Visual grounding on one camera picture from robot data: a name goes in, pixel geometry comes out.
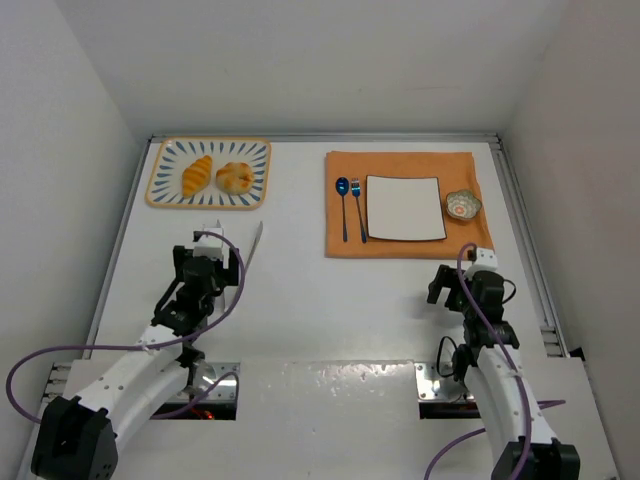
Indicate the blue metal spoon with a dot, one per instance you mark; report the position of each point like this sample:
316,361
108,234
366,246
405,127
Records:
342,186

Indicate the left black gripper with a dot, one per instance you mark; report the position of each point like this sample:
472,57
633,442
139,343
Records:
181,259

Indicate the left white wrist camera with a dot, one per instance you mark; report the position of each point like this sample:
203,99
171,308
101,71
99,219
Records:
208,243

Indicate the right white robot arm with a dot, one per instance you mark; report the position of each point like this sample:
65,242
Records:
488,364

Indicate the small floral sauce dish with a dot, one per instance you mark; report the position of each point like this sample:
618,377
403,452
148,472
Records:
463,205

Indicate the blue metal fork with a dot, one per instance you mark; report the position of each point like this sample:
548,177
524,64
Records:
356,193

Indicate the metal base plate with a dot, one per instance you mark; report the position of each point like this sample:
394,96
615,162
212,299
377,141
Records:
433,388
224,374

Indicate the blue patterned rectangular tray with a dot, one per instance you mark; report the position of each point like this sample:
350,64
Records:
175,154

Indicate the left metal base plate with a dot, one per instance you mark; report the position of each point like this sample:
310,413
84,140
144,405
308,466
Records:
224,374

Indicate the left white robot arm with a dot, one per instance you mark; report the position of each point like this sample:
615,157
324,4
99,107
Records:
163,376

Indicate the round golden bread roll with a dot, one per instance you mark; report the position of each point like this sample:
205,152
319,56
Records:
235,178

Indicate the silver metal tongs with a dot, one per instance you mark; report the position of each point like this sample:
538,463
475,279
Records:
248,260

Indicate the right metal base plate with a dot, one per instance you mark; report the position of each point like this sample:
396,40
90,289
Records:
433,388

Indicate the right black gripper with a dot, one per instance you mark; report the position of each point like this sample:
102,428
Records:
451,288

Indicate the white square plate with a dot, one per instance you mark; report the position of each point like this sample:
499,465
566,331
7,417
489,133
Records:
404,209

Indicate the orange striped croissant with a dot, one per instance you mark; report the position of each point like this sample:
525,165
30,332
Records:
197,176

